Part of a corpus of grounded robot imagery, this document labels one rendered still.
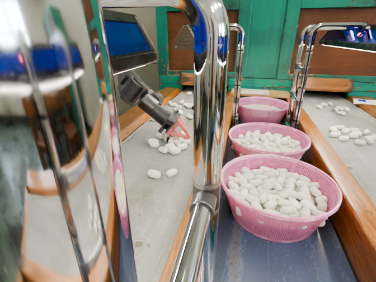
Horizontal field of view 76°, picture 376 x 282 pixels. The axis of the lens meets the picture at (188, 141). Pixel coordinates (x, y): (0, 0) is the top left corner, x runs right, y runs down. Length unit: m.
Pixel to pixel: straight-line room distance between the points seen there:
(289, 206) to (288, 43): 1.13
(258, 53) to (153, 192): 1.16
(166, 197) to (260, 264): 0.24
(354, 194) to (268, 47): 1.09
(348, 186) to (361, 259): 0.17
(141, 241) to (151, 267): 0.06
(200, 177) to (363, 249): 0.42
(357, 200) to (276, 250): 0.20
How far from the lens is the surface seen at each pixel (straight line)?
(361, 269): 0.57
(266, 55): 1.55
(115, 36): 0.34
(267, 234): 0.57
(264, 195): 0.59
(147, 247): 0.47
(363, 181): 0.76
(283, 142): 0.90
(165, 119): 0.80
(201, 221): 0.17
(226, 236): 0.58
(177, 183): 0.61
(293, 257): 0.57
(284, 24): 1.55
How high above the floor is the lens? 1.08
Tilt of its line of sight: 24 degrees down
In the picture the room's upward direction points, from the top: straight up
